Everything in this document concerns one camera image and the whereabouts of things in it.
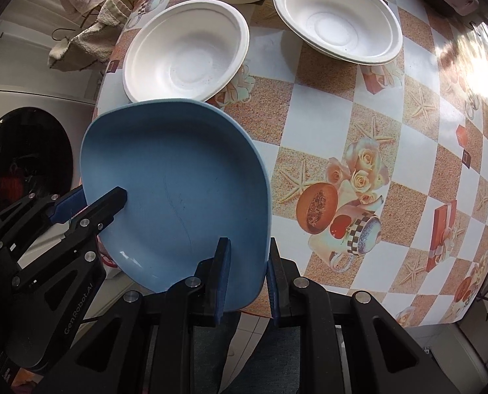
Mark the beige pink towels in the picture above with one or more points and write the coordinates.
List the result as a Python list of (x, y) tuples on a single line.
[(99, 24)]

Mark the white paper bowl front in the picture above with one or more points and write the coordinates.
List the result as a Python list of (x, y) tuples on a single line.
[(190, 51)]

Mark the blue square plate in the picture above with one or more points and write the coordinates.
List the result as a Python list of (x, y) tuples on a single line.
[(192, 175)]

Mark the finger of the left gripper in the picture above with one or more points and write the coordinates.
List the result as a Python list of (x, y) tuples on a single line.
[(98, 215), (66, 207)]

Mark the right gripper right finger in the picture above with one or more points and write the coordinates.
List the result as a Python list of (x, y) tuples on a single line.
[(348, 343)]

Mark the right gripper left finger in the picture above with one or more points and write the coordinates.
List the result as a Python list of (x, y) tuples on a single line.
[(144, 343)]

